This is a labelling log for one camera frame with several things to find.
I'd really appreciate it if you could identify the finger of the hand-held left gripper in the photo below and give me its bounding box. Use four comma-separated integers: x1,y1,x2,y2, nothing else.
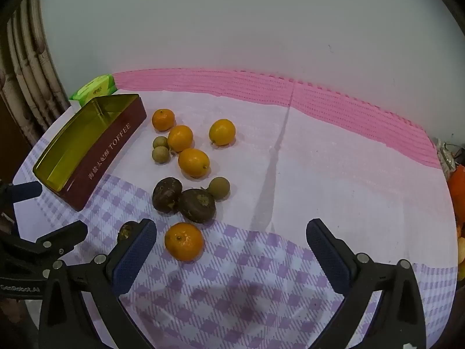
0,180,43,208
0,220,88,267

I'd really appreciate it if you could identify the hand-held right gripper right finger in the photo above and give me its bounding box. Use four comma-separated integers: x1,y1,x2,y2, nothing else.
306,219,426,349

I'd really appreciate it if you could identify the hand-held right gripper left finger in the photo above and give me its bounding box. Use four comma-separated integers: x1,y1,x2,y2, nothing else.
38,219,158,349

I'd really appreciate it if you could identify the dark brown water chestnut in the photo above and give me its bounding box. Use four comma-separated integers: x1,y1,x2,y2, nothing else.
178,188,218,224
117,221,139,242
152,177,183,213

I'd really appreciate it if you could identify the small orange mandarin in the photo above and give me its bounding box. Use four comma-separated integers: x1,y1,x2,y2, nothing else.
164,222,205,262
151,108,176,132

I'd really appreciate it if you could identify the dark red tin box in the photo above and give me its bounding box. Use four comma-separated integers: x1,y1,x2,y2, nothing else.
33,93,147,212

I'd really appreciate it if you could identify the orange kumquat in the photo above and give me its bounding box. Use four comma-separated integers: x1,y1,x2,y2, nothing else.
178,148,211,179
167,125,194,153
209,119,236,147

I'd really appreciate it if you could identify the pink and purple checked cloth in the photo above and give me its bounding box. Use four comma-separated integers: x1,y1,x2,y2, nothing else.
12,67,459,349

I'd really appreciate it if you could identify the green tissue pack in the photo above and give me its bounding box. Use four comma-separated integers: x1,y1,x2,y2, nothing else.
69,74,117,102

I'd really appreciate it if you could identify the orange object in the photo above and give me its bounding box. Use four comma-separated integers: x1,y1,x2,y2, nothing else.
448,165,465,228

